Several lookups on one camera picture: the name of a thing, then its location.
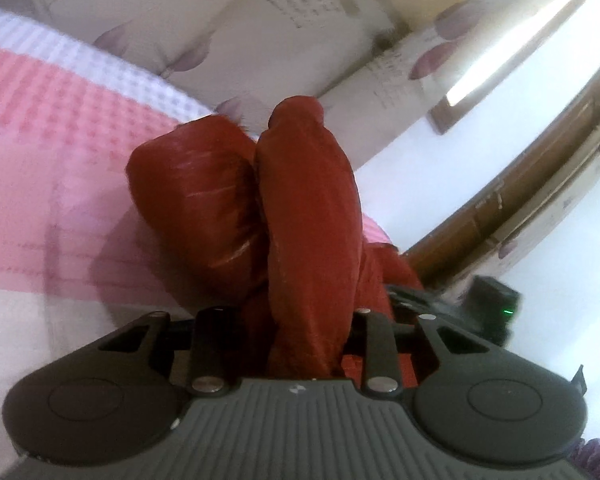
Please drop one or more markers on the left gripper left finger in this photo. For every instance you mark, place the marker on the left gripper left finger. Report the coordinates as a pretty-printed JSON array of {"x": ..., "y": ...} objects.
[{"x": 119, "y": 395}]

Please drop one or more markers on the purple patterned sleeve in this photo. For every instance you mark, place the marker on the purple patterned sleeve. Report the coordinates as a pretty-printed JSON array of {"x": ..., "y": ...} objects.
[{"x": 586, "y": 455}]

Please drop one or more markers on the pink checkered bedspread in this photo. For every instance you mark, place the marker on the pink checkered bedspread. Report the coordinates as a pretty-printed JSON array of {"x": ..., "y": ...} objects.
[{"x": 76, "y": 261}]

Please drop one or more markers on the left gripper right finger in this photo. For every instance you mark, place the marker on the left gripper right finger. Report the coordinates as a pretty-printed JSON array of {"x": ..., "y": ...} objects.
[{"x": 472, "y": 398}]

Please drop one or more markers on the red puffer jacket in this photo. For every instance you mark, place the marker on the red puffer jacket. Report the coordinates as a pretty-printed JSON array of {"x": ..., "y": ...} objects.
[{"x": 274, "y": 228}]

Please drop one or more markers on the brown wooden door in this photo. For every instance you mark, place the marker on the brown wooden door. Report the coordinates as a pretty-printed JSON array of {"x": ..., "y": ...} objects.
[{"x": 440, "y": 253}]

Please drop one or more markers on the beige leaf print curtain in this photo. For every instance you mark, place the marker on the beige leaf print curtain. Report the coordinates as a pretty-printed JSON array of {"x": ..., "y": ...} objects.
[{"x": 377, "y": 66}]

